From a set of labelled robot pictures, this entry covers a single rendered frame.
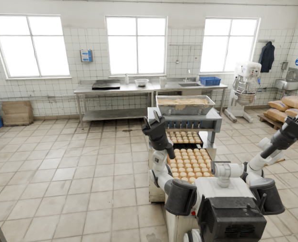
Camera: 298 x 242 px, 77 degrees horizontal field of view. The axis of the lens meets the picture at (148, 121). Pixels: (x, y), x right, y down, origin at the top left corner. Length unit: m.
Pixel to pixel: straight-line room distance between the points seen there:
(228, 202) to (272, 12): 5.40
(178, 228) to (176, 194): 0.74
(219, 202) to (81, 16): 4.43
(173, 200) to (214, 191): 0.19
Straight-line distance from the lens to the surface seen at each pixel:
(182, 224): 1.64
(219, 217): 0.89
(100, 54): 4.73
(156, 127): 0.85
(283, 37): 6.26
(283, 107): 5.11
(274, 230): 2.70
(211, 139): 2.15
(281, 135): 1.12
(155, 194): 2.37
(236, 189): 1.03
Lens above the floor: 1.89
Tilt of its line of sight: 24 degrees down
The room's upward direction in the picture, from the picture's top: straight up
